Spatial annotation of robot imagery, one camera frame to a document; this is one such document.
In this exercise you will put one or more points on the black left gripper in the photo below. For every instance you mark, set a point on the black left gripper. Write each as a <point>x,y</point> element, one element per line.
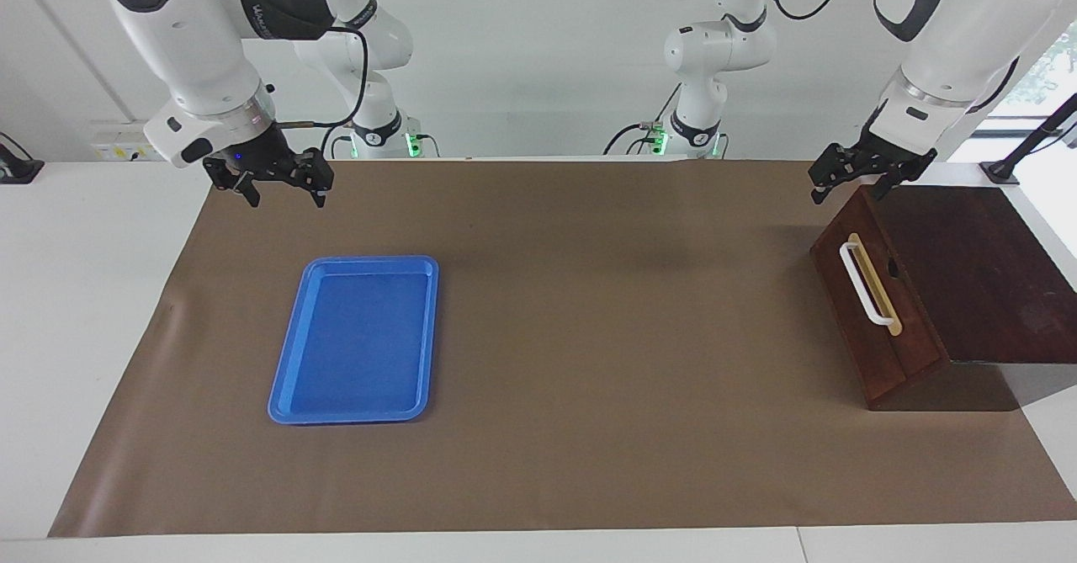
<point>875,155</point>

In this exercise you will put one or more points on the blue plastic tray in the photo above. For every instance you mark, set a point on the blue plastic tray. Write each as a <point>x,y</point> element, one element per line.
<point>353,344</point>

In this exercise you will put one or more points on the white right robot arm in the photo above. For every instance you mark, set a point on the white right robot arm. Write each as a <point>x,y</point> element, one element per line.
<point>185,41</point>

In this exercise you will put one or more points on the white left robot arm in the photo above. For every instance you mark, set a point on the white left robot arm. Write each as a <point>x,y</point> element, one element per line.
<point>951,50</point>

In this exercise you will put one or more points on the white wall power socket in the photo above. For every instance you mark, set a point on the white wall power socket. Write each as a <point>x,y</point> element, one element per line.
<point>126,142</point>

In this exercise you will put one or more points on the black stand with pole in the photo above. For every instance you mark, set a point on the black stand with pole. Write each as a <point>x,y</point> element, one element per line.
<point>1001,172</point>

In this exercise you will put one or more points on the brown table mat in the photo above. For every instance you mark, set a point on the brown table mat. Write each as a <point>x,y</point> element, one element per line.
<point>589,361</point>

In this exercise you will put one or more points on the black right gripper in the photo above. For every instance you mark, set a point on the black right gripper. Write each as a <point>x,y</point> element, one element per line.
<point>261,157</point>

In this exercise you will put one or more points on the bright window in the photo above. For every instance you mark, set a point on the bright window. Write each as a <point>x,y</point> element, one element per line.
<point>1047,66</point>

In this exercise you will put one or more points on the dark wooden drawer cabinet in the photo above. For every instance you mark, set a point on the dark wooden drawer cabinet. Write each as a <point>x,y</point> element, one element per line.
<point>976,277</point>

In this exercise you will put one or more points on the small black table clamp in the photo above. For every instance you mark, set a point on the small black table clamp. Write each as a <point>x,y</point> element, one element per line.
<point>17,167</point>

